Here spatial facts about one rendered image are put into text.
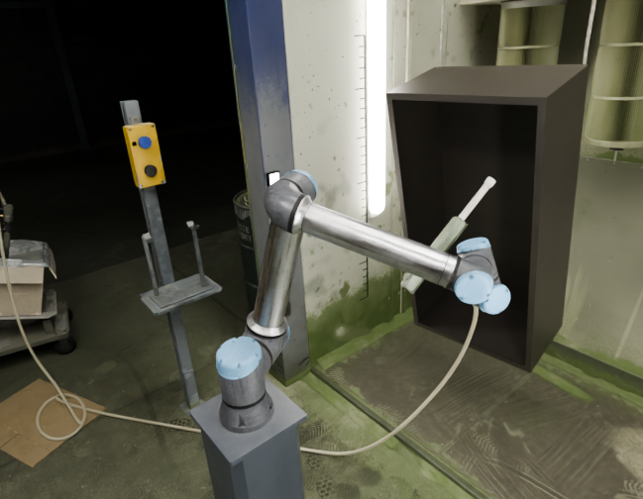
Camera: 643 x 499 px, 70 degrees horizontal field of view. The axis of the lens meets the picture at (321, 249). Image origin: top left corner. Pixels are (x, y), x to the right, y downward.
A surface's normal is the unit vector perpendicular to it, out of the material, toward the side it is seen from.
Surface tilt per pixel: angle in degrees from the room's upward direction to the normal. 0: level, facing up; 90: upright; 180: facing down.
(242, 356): 5
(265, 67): 90
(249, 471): 90
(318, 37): 90
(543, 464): 0
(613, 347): 57
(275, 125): 90
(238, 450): 0
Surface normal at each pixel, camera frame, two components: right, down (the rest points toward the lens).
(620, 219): -0.68, -0.25
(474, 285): -0.25, 0.43
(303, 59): 0.63, 0.29
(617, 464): -0.05, -0.91
